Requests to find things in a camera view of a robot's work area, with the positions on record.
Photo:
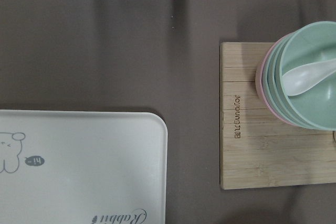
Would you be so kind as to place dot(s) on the cream rabbit print tray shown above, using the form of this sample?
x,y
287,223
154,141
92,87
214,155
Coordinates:
x,y
82,167

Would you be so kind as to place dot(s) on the pink bottom bowl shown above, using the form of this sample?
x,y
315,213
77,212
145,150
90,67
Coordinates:
x,y
258,81

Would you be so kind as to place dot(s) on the bamboo cutting board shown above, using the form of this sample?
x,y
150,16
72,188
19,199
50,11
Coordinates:
x,y
257,149

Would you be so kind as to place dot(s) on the white plastic spoon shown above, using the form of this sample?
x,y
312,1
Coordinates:
x,y
302,78

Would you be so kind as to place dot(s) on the green top bowl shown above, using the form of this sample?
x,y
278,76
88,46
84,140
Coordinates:
x,y
311,43

